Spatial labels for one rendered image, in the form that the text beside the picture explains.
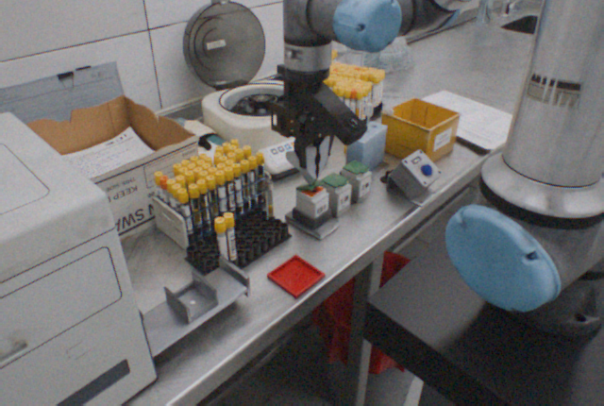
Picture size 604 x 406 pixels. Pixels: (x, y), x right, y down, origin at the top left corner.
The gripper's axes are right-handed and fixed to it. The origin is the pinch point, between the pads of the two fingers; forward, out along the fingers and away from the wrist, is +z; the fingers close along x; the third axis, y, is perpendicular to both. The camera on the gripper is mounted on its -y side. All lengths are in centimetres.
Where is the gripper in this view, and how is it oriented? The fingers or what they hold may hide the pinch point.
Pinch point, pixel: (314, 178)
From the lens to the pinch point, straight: 82.4
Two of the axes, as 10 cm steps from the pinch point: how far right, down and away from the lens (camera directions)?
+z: 0.0, 8.5, 5.3
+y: -7.4, -3.6, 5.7
